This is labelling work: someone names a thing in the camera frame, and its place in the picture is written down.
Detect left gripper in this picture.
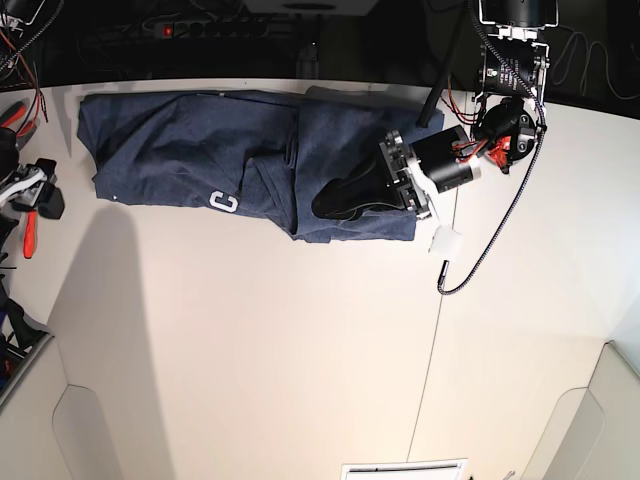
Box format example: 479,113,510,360
311,130,443,229

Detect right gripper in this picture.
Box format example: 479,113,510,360
1,158,65,220

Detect braided camera cable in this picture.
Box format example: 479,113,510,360
434,0,549,297

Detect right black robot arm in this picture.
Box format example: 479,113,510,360
1,1,65,220

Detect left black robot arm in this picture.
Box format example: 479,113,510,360
312,1,558,220

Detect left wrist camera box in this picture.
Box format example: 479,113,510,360
429,225,463,261

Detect orange handled pliers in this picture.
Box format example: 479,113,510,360
1,100,39,150

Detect dark blue t-shirt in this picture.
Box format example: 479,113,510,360
77,90,444,243

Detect white vent panel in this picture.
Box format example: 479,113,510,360
340,459,468,480

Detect orange handled screwdriver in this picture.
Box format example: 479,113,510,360
22,210,38,260

